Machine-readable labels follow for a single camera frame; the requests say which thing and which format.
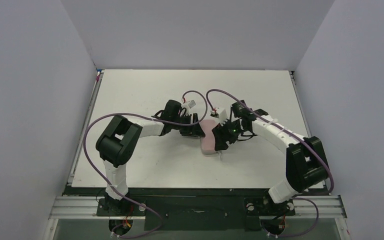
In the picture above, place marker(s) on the pink umbrella case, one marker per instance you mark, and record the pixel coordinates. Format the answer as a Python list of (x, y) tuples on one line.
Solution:
[(207, 143)]

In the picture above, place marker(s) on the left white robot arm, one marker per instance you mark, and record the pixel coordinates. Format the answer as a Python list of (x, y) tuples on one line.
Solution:
[(118, 141)]

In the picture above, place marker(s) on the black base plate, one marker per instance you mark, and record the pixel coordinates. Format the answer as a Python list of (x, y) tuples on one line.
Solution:
[(188, 209)]

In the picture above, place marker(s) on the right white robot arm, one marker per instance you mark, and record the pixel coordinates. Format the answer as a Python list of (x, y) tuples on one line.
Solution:
[(305, 159)]

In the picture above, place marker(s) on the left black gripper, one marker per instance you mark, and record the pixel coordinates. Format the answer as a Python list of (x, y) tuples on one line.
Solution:
[(192, 129)]

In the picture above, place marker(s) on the aluminium frame rail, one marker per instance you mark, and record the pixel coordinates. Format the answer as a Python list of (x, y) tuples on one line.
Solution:
[(86, 207)]

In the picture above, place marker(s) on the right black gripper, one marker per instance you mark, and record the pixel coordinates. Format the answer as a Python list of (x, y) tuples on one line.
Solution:
[(223, 133)]

